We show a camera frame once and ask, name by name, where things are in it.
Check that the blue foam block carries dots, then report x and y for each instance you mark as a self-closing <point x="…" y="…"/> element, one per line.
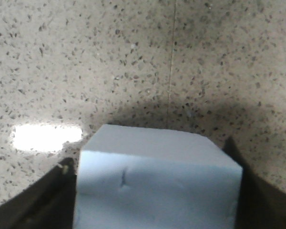
<point x="145" y="178"/>

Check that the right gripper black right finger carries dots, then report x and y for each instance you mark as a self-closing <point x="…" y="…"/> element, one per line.
<point x="260" y="204"/>

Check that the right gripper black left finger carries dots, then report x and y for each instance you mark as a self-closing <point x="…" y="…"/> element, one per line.
<point x="47" y="204"/>

